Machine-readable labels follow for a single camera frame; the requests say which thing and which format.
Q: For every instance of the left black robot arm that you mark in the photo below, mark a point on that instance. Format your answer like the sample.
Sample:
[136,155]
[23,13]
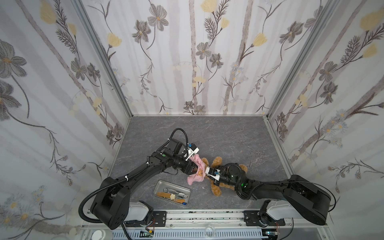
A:
[111,203]

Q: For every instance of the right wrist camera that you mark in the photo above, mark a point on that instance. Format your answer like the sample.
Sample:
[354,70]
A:
[208,170]

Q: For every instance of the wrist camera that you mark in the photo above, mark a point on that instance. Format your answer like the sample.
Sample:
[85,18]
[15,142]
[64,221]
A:
[190,151]
[208,170]

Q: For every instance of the white round cap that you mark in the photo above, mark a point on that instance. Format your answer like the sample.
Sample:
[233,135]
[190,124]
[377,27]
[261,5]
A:
[102,235]

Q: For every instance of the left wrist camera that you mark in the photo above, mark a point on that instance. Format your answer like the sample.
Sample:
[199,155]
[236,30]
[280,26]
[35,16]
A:
[190,151]

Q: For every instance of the brown teddy bear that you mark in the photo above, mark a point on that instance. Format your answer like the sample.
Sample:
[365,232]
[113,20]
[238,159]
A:
[216,188]

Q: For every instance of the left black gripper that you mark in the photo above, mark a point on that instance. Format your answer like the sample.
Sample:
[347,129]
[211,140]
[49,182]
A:
[188,165]

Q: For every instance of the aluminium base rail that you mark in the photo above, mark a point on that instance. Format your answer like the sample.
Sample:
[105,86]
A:
[213,225]

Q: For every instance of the metal tray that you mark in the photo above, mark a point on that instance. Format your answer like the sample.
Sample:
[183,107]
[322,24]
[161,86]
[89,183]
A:
[163,184]

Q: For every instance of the pink teddy hoodie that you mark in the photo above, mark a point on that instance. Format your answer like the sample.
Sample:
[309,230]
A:
[199,172]

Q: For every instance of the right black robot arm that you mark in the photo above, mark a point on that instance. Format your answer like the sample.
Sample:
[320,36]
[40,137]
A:
[310,201]

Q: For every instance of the wooden brush in tray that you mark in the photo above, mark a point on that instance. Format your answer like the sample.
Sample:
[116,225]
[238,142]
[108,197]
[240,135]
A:
[172,197]

